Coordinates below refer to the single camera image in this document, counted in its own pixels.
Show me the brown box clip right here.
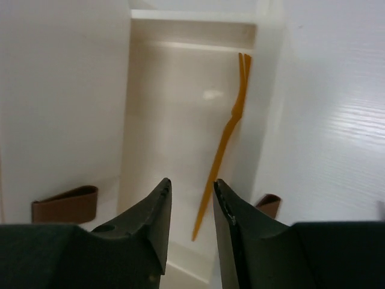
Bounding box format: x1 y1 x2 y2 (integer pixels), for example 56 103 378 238
255 194 282 219

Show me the brown box clip left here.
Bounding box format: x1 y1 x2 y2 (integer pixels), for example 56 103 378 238
31 185 99 224

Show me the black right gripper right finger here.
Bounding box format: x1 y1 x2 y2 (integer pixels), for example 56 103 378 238
213 179 384 288

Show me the brown box clip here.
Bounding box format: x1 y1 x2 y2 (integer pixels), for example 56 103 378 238
31 185 99 224
255 194 282 219

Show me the yellow plastic fork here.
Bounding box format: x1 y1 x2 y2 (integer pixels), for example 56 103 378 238
191 53 252 241

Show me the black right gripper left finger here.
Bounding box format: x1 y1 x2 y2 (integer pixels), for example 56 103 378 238
1 178 172 288

